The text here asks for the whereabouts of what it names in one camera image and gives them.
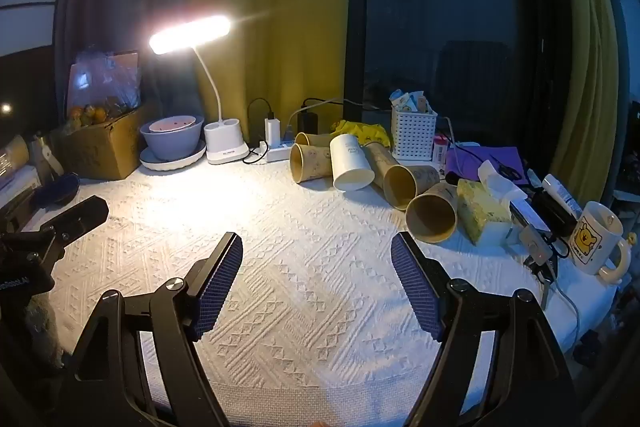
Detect white cable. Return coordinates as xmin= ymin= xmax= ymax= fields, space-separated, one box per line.
xmin=549 ymin=266 xmax=582 ymax=350

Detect purple folder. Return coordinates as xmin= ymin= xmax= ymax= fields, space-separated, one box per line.
xmin=442 ymin=146 xmax=527 ymax=180

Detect white textured tablecloth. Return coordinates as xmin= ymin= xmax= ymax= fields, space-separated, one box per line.
xmin=27 ymin=156 xmax=622 ymax=427

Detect black pouch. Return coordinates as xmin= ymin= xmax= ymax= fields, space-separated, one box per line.
xmin=529 ymin=191 xmax=577 ymax=239

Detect white desk lamp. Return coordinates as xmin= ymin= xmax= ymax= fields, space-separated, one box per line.
xmin=148 ymin=12 xmax=251 ymax=166

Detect white tissue paper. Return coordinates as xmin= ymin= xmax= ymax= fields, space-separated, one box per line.
xmin=477 ymin=159 xmax=529 ymax=202

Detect pile of oranges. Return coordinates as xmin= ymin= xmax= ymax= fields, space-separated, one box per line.
xmin=69 ymin=104 xmax=123 ymax=128

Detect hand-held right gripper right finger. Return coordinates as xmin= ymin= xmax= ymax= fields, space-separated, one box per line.
xmin=390 ymin=231 xmax=583 ymax=427

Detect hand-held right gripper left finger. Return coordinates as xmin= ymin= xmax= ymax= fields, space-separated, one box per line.
xmin=60 ymin=232 xmax=244 ymax=427

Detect white plate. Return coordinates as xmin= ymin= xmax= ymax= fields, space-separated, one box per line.
xmin=139 ymin=139 xmax=208 ymax=172

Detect brown paper cup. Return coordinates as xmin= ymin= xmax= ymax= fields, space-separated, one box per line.
xmin=362 ymin=142 xmax=402 ymax=178
xmin=294 ymin=132 xmax=334 ymax=149
xmin=289 ymin=143 xmax=334 ymax=184
xmin=382 ymin=164 xmax=441 ymax=210
xmin=405 ymin=183 xmax=459 ymax=244

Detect black scissors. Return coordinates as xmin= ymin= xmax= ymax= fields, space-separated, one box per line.
xmin=487 ymin=152 xmax=524 ymax=181

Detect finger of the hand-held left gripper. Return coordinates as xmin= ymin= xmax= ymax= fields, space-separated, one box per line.
xmin=39 ymin=195 xmax=110 ymax=260

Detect blue bowl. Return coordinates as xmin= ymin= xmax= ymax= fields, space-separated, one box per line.
xmin=140 ymin=114 xmax=206 ymax=160

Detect small red white box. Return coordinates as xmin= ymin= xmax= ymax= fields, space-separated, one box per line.
xmin=434 ymin=134 xmax=452 ymax=166

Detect yellow cloth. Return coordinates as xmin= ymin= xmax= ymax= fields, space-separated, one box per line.
xmin=332 ymin=119 xmax=394 ymax=148

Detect black cable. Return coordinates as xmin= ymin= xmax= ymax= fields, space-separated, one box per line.
xmin=243 ymin=98 xmax=277 ymax=166
xmin=301 ymin=97 xmax=397 ymax=114

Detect white power strip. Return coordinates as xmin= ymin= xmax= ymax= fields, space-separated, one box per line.
xmin=247 ymin=142 xmax=297 ymax=163

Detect clear plastic bag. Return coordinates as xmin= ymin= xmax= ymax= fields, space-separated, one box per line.
xmin=67 ymin=49 xmax=144 ymax=118

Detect black charger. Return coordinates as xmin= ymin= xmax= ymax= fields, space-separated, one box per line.
xmin=297 ymin=109 xmax=320 ymax=136

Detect white plastic basket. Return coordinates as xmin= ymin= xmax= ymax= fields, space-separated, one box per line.
xmin=391 ymin=107 xmax=439 ymax=160

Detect white tube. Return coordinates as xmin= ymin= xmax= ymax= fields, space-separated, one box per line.
xmin=542 ymin=173 xmax=584 ymax=218

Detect yellow tissue box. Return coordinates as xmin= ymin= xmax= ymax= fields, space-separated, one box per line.
xmin=456 ymin=179 xmax=512 ymax=246

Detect white paper cup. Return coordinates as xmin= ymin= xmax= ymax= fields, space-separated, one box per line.
xmin=329 ymin=133 xmax=376 ymax=192

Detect small metal device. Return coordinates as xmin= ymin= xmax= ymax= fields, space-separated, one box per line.
xmin=519 ymin=224 xmax=555 ymax=267

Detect bunch of small packets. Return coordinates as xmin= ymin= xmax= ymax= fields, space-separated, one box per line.
xmin=389 ymin=89 xmax=434 ymax=114

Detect cardboard box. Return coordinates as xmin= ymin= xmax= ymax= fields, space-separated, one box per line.
xmin=50 ymin=99 xmax=162 ymax=180

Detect cream bear mug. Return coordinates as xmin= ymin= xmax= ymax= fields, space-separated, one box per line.
xmin=567 ymin=201 xmax=632 ymax=284

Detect dark blue case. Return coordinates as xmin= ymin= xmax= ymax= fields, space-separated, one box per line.
xmin=34 ymin=173 xmax=81 ymax=208

